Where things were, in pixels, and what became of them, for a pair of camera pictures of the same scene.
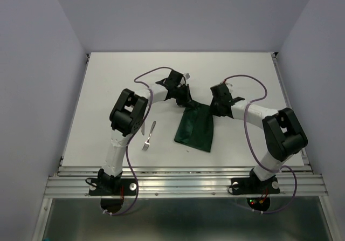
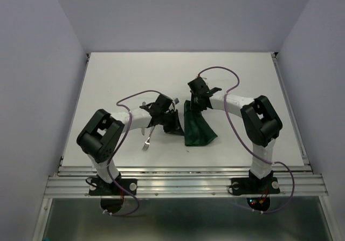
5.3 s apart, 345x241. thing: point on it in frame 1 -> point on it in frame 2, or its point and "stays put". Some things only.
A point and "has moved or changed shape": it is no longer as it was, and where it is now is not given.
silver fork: [147, 143] stays put
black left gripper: [187, 98] -> [175, 129]
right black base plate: [254, 186] stays put
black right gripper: [213, 111] -> [194, 107]
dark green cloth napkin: [195, 128] has moved or changed shape
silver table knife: [143, 129] stays put
